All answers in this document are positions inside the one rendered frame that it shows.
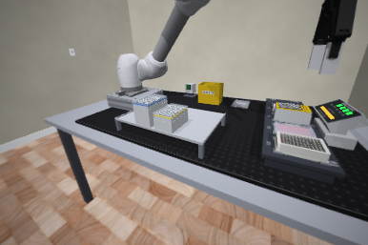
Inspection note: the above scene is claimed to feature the pink and pale blue well plate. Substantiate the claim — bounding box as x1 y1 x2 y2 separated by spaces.
274 121 317 137

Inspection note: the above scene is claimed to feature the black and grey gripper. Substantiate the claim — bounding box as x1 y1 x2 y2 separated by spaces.
308 0 358 75

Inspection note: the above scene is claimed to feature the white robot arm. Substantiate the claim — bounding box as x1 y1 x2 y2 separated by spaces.
115 0 210 97

